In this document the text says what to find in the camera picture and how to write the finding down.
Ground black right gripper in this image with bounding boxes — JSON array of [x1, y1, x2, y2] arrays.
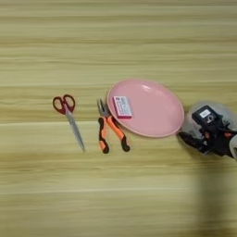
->
[[178, 121, 237, 159]]

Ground clear tape roll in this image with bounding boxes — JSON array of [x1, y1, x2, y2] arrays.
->
[[180, 101, 237, 156]]

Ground pink oval plate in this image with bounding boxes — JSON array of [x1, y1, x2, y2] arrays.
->
[[106, 79, 185, 138]]

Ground orange black pliers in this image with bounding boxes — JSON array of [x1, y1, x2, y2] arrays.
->
[[97, 97, 131, 155]]

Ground pink white eraser box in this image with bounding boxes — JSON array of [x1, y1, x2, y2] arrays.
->
[[112, 95, 133, 119]]

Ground red handled scissors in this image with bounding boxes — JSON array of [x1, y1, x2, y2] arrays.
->
[[52, 94, 86, 153]]

